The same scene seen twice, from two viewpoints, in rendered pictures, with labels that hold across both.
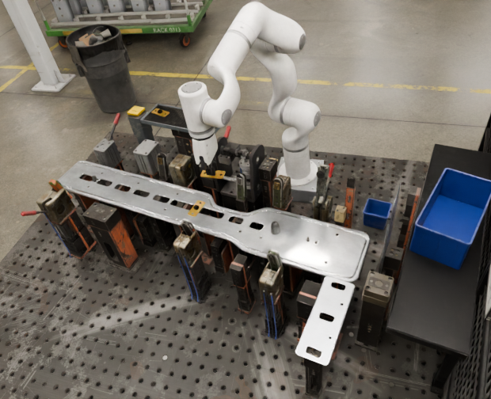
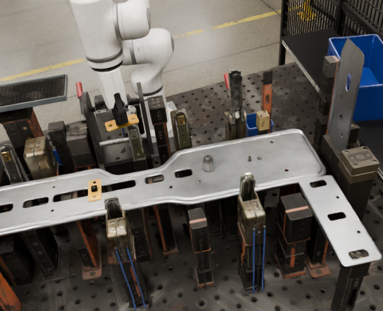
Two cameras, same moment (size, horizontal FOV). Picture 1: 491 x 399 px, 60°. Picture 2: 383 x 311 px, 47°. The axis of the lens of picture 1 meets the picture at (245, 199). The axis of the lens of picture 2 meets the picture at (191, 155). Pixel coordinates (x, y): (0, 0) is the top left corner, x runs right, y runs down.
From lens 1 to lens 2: 0.67 m
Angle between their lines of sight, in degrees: 28
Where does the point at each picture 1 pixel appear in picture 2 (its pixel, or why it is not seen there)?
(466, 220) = (366, 79)
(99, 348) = not seen: outside the picture
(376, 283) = (358, 158)
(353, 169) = (199, 102)
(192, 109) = (101, 21)
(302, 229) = (235, 153)
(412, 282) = (377, 144)
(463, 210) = not seen: hidden behind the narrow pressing
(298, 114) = (154, 42)
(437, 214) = not seen: hidden behind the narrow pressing
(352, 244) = (293, 142)
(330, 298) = (322, 197)
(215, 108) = (135, 8)
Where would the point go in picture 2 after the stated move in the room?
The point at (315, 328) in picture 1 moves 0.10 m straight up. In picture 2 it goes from (337, 231) to (343, 205)
